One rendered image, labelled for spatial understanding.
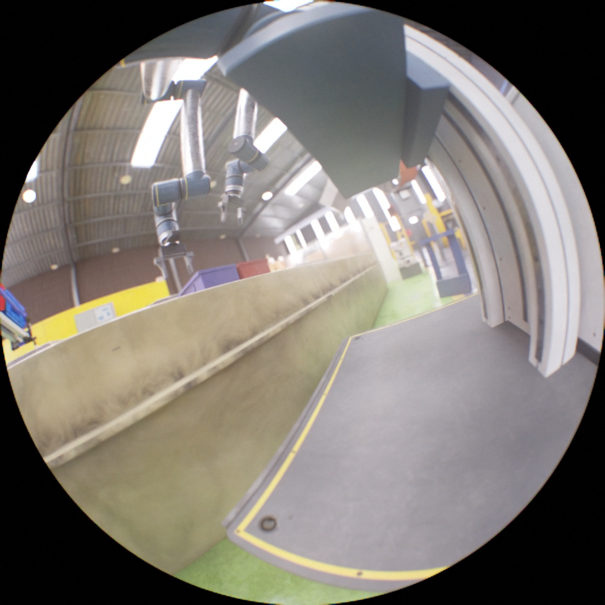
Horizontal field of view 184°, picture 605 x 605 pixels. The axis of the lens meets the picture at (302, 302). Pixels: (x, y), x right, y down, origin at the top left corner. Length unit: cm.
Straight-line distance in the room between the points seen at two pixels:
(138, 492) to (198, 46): 104
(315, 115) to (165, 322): 63
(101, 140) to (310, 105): 993
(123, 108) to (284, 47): 948
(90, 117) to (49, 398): 964
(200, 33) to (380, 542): 84
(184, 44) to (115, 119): 939
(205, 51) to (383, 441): 87
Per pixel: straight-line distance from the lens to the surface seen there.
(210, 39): 51
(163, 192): 91
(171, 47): 52
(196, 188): 93
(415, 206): 543
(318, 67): 34
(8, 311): 151
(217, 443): 69
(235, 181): 116
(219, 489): 77
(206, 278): 73
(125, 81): 957
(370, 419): 48
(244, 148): 100
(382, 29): 36
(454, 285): 226
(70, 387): 63
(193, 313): 65
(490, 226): 67
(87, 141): 1021
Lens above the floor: 69
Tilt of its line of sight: 4 degrees down
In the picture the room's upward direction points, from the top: 23 degrees counter-clockwise
